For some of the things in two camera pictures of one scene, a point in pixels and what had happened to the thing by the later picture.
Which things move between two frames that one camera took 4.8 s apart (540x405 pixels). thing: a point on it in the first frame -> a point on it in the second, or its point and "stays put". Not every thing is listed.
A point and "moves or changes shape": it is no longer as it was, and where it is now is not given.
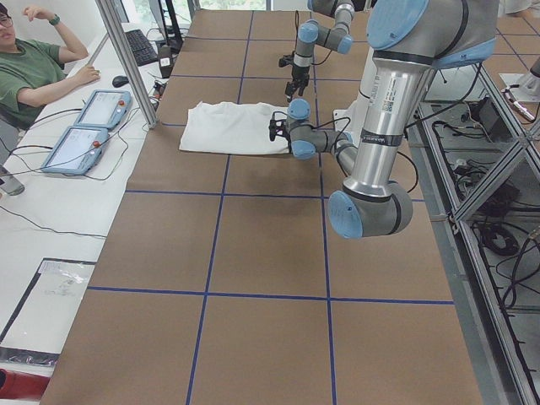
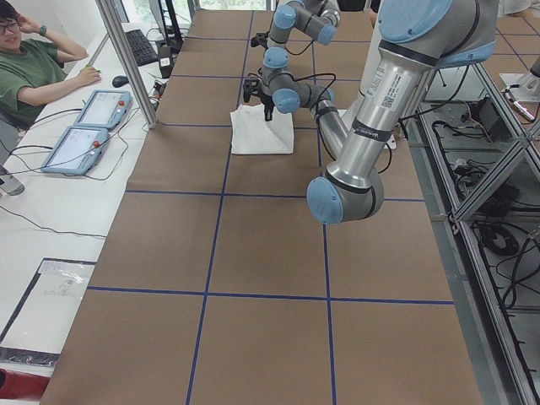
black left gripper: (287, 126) -> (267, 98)
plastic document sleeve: (36, 329) stays put
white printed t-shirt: (232, 127) moves or changes shape
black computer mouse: (119, 81) stays put
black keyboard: (143, 51) stays put
